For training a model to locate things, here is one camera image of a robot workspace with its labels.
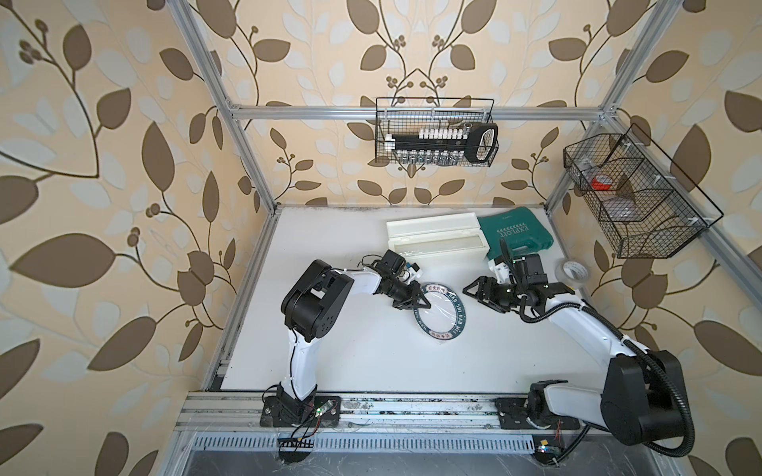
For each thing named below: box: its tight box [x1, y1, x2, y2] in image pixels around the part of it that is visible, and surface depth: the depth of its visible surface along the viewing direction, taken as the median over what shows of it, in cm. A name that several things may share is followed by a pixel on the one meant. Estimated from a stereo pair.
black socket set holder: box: [384, 122, 500, 165], surface depth 86 cm
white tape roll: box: [554, 257, 592, 289], surface depth 101 cm
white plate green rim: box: [412, 282, 467, 342], surface depth 92 cm
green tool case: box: [477, 206, 554, 260], surface depth 108 cm
